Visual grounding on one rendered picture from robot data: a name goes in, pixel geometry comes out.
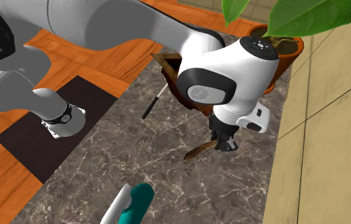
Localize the brown wooden spoon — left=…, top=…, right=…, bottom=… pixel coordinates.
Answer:
left=183, top=139, right=219, bottom=164

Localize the black and white pen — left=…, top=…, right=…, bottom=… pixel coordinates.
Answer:
left=141, top=82, right=169, bottom=120

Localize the brown wooden box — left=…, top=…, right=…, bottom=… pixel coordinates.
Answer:
left=150, top=52, right=215, bottom=117

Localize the teal and white bottle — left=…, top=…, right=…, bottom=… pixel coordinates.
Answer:
left=99, top=182, right=155, bottom=224

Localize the potted plant in terracotta pot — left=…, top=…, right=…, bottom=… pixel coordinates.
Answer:
left=221, top=0, right=351, bottom=95

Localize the dark robot stand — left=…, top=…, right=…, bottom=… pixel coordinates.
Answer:
left=0, top=75, right=118, bottom=184

